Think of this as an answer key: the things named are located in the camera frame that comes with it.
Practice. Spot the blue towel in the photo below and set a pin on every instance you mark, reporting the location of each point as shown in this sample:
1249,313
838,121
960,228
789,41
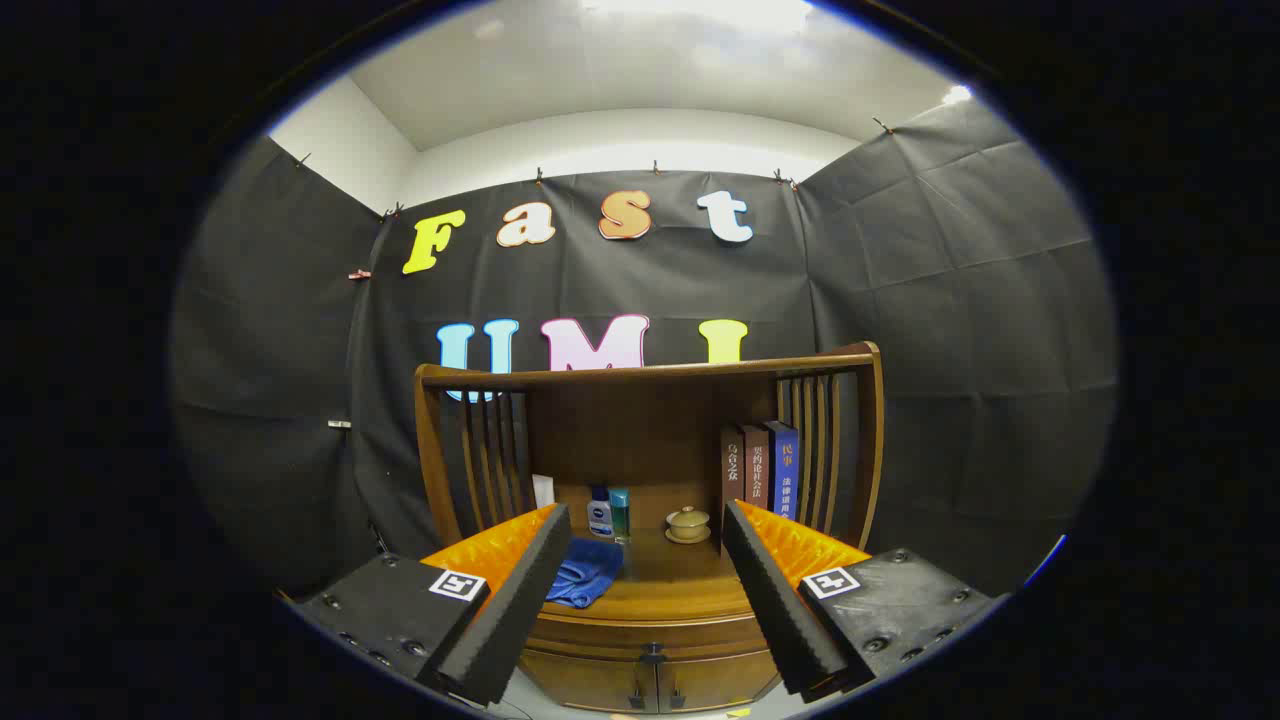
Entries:
585,575

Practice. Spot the teal bottle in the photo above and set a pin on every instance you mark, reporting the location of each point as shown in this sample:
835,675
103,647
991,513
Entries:
621,515

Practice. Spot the reddish brown book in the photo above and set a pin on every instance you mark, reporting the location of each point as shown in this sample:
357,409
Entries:
757,470

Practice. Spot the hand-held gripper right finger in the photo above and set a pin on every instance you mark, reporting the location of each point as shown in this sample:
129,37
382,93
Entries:
775,600

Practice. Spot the black drawer knob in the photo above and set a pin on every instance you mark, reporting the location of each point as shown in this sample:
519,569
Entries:
652,655

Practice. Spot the wooden cabinet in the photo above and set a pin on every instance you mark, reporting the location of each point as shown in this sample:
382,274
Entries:
640,420

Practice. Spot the blue book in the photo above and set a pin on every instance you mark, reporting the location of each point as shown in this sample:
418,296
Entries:
783,470

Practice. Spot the wooden drawer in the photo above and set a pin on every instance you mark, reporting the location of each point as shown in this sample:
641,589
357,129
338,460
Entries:
600,635

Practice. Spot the white bottle with blue cap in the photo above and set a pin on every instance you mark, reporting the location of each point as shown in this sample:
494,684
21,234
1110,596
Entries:
599,520

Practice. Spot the dark brown book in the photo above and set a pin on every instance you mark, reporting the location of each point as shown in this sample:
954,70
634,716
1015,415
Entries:
732,470

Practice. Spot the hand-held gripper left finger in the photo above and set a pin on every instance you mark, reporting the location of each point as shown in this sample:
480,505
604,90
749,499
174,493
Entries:
520,610

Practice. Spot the wooden countertop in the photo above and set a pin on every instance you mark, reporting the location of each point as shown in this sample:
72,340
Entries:
670,570

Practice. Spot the white tube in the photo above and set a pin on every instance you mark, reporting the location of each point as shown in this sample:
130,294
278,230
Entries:
543,492

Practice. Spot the beige lidded teacup with saucer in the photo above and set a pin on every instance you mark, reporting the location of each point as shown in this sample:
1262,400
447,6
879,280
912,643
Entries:
688,525

